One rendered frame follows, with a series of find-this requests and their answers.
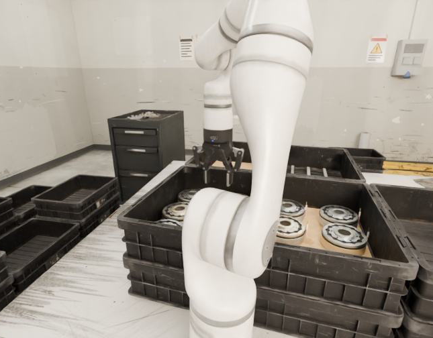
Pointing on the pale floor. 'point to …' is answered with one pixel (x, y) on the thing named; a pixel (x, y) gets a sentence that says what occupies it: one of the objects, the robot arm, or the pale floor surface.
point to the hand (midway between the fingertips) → (217, 178)
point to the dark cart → (144, 147)
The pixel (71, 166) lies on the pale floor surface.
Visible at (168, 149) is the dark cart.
